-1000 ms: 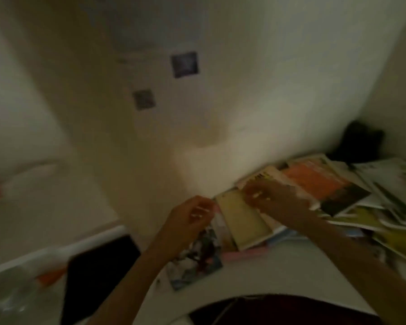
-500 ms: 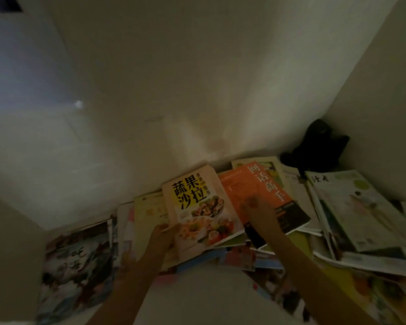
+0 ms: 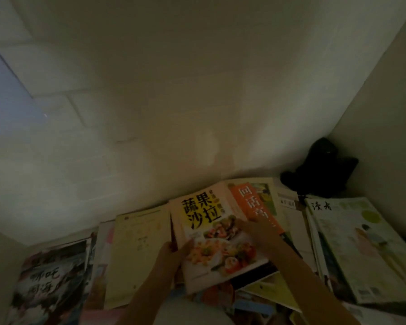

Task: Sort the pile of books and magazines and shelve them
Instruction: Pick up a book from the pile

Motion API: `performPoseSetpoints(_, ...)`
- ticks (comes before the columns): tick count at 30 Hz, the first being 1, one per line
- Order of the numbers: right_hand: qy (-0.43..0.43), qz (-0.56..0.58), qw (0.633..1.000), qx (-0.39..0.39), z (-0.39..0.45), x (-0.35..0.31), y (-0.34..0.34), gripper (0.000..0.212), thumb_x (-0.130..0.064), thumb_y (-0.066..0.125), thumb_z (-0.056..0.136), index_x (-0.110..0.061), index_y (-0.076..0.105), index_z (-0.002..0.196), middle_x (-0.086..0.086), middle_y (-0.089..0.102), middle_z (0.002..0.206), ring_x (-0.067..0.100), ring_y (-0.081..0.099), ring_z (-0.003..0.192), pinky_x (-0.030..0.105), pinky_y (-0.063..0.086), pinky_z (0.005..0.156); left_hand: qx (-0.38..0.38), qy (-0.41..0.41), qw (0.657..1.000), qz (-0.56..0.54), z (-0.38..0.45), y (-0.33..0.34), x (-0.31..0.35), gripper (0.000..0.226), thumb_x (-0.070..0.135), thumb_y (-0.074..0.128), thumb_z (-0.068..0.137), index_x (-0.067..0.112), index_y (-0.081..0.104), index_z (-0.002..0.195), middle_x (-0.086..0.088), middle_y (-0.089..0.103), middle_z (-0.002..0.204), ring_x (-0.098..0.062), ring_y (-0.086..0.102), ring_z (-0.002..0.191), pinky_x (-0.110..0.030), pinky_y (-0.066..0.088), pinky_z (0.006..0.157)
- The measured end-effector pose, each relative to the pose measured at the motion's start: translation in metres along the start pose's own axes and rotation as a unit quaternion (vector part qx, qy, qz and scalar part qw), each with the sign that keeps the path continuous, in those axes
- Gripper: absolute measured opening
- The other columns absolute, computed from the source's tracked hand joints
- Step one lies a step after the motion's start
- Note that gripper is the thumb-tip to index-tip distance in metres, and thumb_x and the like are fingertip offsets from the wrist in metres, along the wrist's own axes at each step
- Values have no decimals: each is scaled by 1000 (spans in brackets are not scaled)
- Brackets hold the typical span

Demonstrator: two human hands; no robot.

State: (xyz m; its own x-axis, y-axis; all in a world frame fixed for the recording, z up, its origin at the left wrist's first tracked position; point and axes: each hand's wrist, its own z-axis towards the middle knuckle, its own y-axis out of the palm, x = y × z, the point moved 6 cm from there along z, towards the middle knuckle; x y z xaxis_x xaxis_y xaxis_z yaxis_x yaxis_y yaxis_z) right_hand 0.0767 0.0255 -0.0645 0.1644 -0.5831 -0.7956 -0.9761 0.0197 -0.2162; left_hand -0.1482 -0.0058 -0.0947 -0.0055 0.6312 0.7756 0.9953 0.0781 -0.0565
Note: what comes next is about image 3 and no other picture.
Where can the pale green magazine couple print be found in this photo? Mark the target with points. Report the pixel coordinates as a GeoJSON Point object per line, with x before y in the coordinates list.
{"type": "Point", "coordinates": [365, 253]}

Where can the black cloth object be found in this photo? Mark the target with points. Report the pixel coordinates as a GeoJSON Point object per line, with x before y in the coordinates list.
{"type": "Point", "coordinates": [321, 169]}

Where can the person's left forearm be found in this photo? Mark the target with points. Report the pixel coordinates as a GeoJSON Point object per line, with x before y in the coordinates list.
{"type": "Point", "coordinates": [145, 301]}

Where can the pile of books and magazines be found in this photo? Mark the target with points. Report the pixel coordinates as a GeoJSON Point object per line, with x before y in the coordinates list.
{"type": "Point", "coordinates": [54, 280]}

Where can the yellow salad cookbook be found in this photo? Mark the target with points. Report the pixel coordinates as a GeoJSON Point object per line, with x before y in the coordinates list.
{"type": "Point", "coordinates": [206, 213]}

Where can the person's right hand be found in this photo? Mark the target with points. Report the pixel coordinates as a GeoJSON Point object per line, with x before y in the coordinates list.
{"type": "Point", "coordinates": [265, 240]}

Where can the cream yellow book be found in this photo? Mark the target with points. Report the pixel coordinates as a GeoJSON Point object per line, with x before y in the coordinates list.
{"type": "Point", "coordinates": [138, 253]}

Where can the person's right forearm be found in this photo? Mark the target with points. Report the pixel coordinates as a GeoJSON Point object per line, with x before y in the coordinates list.
{"type": "Point", "coordinates": [311, 291]}

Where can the person's left hand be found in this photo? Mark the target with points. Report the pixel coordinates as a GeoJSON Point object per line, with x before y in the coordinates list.
{"type": "Point", "coordinates": [171, 264]}

